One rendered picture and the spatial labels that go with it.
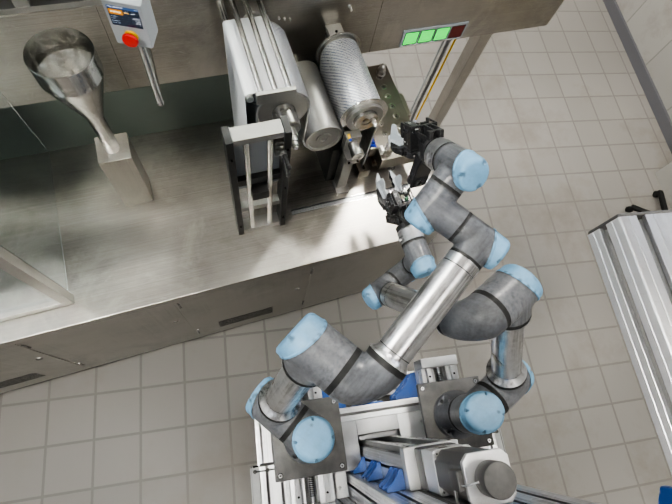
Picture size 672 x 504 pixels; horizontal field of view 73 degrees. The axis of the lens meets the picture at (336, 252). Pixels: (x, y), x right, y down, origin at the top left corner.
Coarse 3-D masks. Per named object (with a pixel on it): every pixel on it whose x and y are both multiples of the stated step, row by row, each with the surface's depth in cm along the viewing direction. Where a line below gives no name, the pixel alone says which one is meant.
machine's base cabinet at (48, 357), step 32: (352, 256) 172; (384, 256) 187; (256, 288) 172; (288, 288) 186; (320, 288) 203; (352, 288) 223; (128, 320) 159; (160, 320) 171; (192, 320) 185; (224, 320) 202; (256, 320) 223; (0, 352) 148; (32, 352) 158; (64, 352) 171; (96, 352) 185; (128, 352) 201; (0, 384) 184
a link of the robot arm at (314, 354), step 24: (288, 336) 93; (312, 336) 92; (336, 336) 94; (288, 360) 94; (312, 360) 91; (336, 360) 91; (264, 384) 126; (288, 384) 104; (312, 384) 97; (336, 384) 90; (264, 408) 120; (288, 408) 117
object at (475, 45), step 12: (480, 36) 196; (468, 48) 206; (480, 48) 204; (468, 60) 209; (456, 72) 219; (468, 72) 218; (456, 84) 224; (444, 96) 235; (456, 96) 234; (444, 108) 242
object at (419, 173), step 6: (414, 162) 110; (420, 162) 107; (414, 168) 110; (420, 168) 109; (426, 168) 110; (414, 174) 111; (420, 174) 112; (426, 174) 113; (408, 180) 115; (414, 180) 113; (420, 180) 113; (426, 180) 115; (414, 186) 115
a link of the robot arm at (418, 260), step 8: (408, 240) 136; (416, 240) 136; (424, 240) 137; (408, 248) 136; (416, 248) 135; (424, 248) 135; (408, 256) 136; (416, 256) 134; (424, 256) 134; (432, 256) 135; (408, 264) 138; (416, 264) 134; (424, 264) 133; (432, 264) 134; (416, 272) 134; (424, 272) 133
